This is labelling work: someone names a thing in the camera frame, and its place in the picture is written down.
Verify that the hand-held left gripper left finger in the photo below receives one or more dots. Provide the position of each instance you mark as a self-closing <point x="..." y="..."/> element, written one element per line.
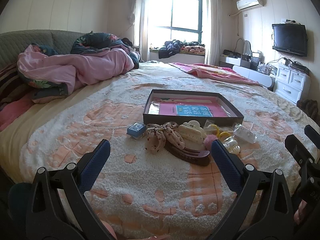
<point x="96" y="158"/>

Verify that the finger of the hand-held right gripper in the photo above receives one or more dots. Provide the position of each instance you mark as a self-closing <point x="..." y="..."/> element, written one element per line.
<point x="296" y="147"/>
<point x="313" y="133"/>

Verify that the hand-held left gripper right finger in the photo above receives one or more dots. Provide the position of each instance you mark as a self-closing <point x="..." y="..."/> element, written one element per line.
<point x="226" y="161"/>

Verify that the clear plastic hair clip packet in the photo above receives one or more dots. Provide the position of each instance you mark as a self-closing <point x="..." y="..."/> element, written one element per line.
<point x="243" y="133"/>

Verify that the cream hair claw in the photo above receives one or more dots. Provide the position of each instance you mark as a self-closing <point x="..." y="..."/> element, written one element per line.
<point x="191" y="133"/>

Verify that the dark shallow cardboard box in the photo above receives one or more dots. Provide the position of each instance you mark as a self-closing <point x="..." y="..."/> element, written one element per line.
<point x="187" y="121"/>

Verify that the person's right hand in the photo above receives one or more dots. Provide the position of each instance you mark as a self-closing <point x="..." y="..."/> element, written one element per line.
<point x="301" y="213"/>

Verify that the brown furry bag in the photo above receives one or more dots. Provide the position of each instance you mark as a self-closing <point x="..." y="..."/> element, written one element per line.
<point x="308" y="107"/>

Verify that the dark red hair clip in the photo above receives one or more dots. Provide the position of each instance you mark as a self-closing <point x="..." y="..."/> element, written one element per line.
<point x="192" y="156"/>

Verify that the small blue box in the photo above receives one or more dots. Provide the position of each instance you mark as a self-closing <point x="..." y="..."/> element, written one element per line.
<point x="136" y="130"/>

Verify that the white drawer cabinet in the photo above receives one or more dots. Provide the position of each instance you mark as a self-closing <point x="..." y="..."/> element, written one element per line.
<point x="287" y="80"/>

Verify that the floral fabric scrunchie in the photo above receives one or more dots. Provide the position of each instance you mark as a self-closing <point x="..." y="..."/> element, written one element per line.
<point x="160" y="137"/>

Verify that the black set-top box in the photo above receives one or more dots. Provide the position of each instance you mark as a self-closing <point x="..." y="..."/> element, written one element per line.
<point x="296" y="65"/>

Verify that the pink book with blue label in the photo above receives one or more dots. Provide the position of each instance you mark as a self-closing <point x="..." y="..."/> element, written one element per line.
<point x="170" y="108"/>

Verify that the white rounded footboard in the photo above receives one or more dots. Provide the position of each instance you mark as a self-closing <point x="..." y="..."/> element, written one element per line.
<point x="255" y="76"/>

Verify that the pink printed blanket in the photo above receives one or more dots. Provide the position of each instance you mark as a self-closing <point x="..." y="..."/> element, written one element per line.
<point x="212" y="73"/>

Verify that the pink quilt with floral side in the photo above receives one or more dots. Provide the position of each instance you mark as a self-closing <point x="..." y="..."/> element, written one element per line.
<point x="75" y="67"/>

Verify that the white desk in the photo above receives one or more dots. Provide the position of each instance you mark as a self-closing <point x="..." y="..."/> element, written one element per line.
<point x="232" y="60"/>

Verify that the dark striped cloth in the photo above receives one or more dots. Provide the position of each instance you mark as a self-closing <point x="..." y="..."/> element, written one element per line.
<point x="10" y="85"/>

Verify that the colourful folded blanket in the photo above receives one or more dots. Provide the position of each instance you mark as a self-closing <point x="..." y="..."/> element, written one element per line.
<point x="193" y="48"/>

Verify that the black cloth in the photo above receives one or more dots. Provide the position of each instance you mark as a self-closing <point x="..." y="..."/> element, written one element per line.
<point x="127" y="42"/>

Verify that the dark puffy jacket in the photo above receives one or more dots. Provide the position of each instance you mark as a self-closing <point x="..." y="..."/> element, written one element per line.
<point x="172" y="48"/>

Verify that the sheer white curtain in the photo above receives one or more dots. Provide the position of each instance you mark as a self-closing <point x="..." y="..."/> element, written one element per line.
<point x="213" y="30"/>
<point x="140" y="17"/>

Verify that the grey padded headboard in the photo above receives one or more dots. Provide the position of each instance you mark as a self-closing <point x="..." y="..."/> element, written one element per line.
<point x="25" y="40"/>

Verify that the white air conditioner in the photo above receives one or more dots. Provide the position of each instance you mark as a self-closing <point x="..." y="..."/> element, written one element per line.
<point x="250" y="2"/>

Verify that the window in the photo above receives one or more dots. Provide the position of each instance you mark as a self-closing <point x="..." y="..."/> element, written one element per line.
<point x="185" y="12"/>

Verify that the black wall television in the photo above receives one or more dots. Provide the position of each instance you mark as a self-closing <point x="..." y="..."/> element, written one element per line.
<point x="288" y="38"/>

